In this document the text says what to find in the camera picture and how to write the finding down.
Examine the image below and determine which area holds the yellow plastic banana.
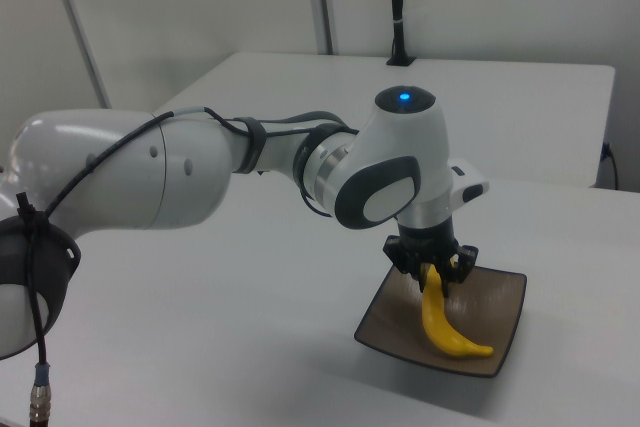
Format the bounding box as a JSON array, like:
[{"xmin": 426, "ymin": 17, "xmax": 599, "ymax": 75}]
[{"xmin": 419, "ymin": 259, "xmax": 495, "ymax": 361}]

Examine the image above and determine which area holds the black cable with metal connector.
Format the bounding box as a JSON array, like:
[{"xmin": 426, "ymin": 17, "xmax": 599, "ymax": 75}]
[{"xmin": 14, "ymin": 105, "xmax": 361, "ymax": 427}]

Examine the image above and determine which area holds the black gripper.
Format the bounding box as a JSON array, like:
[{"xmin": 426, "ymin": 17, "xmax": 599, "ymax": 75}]
[{"xmin": 383, "ymin": 213, "xmax": 478, "ymax": 299}]

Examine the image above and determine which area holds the white side table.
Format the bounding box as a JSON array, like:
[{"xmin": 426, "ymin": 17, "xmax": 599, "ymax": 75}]
[{"xmin": 153, "ymin": 50, "xmax": 617, "ymax": 189}]

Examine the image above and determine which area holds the square brown ceramic plate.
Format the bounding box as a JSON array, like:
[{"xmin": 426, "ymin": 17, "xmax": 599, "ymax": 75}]
[{"xmin": 353, "ymin": 264, "xmax": 529, "ymax": 379}]

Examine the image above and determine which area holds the black camera stand pole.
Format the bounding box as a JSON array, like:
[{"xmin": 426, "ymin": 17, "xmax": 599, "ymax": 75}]
[{"xmin": 386, "ymin": 0, "xmax": 417, "ymax": 68}]

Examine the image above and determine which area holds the thin black wall cable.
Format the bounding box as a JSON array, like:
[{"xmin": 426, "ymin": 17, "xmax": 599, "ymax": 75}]
[{"xmin": 601, "ymin": 141, "xmax": 620, "ymax": 189}]

